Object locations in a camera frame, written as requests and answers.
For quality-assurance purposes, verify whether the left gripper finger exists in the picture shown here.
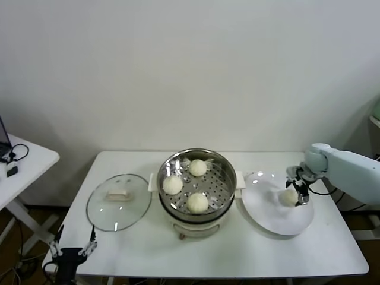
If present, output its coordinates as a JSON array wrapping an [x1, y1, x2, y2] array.
[[48, 224, 65, 258], [77, 224, 99, 257]]

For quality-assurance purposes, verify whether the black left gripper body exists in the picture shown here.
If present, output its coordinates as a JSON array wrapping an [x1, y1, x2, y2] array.
[[56, 247, 87, 282]]

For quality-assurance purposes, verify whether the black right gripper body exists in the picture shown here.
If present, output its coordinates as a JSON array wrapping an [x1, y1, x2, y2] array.
[[296, 166, 316, 187]]

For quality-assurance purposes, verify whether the white steamed baozi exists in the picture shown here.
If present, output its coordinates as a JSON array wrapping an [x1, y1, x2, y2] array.
[[162, 175, 183, 195], [186, 192, 209, 214], [278, 189, 299, 207], [189, 159, 208, 177]]

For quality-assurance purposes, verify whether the stainless steel steamer basket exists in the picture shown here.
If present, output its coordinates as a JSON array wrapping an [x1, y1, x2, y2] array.
[[147, 148, 245, 223]]

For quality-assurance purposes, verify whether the white round plate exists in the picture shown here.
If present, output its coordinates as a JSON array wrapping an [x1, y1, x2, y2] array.
[[242, 170, 315, 237]]

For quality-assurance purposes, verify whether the round glass pot lid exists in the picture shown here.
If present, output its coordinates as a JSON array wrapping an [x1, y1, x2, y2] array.
[[85, 173, 153, 233]]

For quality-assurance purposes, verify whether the white furniture base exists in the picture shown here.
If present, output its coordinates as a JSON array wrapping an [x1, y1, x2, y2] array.
[[351, 214, 380, 241]]

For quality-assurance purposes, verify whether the white shelf unit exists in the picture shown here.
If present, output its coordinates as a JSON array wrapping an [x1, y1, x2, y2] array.
[[367, 97, 380, 161]]

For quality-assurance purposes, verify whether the white side table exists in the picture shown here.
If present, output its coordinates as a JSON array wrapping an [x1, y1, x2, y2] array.
[[0, 133, 60, 256]]

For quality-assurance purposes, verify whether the cream electric cooking pot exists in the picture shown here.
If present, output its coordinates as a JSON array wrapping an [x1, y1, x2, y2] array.
[[157, 189, 235, 240]]

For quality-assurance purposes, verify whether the black laptop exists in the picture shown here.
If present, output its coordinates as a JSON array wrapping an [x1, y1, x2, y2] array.
[[0, 115, 12, 157]]

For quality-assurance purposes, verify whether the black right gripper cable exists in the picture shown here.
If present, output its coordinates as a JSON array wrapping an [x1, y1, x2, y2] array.
[[308, 185, 340, 197]]

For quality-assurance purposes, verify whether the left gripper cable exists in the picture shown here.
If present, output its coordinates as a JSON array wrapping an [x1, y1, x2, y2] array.
[[43, 261, 59, 276]]

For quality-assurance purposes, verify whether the thin black power cable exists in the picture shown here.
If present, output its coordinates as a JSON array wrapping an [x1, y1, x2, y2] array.
[[338, 197, 372, 212]]

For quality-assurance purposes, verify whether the looped black cable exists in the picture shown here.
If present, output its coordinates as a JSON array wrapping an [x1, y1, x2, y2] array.
[[8, 143, 29, 163]]

